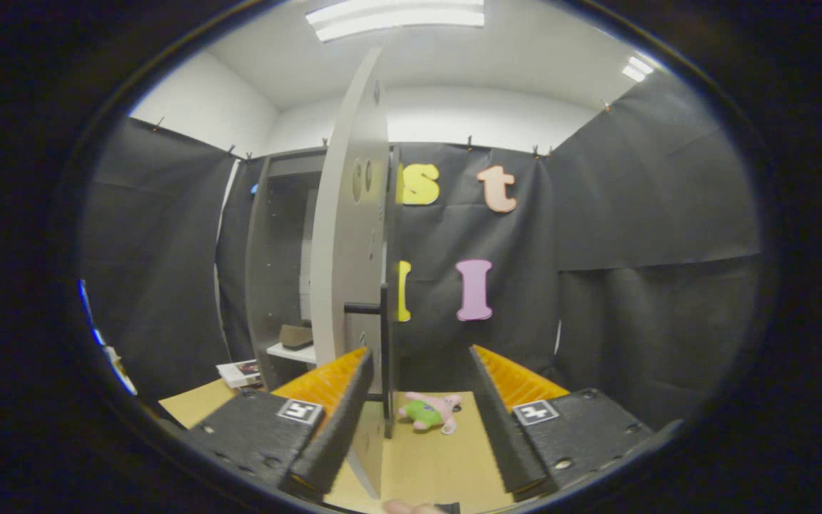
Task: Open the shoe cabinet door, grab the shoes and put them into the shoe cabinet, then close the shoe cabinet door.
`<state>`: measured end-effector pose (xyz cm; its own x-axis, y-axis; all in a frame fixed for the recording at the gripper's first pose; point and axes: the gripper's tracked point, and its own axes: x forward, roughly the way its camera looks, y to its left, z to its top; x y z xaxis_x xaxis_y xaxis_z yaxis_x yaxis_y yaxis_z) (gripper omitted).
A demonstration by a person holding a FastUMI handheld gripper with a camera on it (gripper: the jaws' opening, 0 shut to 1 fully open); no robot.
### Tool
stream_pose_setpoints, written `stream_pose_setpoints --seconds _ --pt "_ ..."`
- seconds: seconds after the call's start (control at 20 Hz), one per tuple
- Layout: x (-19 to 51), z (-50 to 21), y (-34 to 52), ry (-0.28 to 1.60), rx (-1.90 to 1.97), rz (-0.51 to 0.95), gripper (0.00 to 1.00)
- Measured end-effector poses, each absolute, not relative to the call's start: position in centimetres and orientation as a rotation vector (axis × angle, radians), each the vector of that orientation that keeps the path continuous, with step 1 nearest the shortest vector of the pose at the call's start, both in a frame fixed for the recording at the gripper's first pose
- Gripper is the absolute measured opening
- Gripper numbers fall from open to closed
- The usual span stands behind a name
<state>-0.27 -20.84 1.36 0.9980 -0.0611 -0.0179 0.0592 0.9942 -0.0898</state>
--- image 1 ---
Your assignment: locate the grey shoe cabinet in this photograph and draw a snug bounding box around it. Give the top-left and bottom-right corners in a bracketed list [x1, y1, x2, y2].
[245, 146, 330, 392]

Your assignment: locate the grey shoe cabinet door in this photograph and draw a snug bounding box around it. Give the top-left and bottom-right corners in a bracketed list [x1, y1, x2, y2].
[309, 46, 401, 499]

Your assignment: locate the white cabinet shelf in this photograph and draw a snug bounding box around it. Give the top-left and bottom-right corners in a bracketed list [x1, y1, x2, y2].
[266, 341, 318, 365]

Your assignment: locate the pink and green plush toy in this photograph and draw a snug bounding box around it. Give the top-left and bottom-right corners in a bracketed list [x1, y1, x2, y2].
[398, 391, 463, 435]

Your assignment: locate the black backdrop cloth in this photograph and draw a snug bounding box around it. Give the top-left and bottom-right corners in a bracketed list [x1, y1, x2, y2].
[79, 71, 765, 433]

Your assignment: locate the long ceiling light panel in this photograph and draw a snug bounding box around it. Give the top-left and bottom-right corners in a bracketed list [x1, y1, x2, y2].
[305, 0, 487, 42]

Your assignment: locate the small ceiling light panel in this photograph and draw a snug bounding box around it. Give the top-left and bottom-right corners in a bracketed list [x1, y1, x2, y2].
[621, 56, 656, 83]

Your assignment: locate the brown fuzzy shoe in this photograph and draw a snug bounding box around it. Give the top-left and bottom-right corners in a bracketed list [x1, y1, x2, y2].
[279, 323, 315, 351]

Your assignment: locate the white book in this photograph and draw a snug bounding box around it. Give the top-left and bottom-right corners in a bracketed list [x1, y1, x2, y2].
[215, 359, 263, 390]

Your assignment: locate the black door handle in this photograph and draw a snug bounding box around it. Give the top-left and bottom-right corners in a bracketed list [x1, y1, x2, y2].
[344, 284, 392, 402]

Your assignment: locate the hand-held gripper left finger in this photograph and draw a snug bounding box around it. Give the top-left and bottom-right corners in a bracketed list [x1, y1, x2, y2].
[186, 347, 375, 500]

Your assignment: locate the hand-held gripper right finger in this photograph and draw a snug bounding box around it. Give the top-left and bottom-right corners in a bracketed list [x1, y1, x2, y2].
[470, 345, 683, 502]

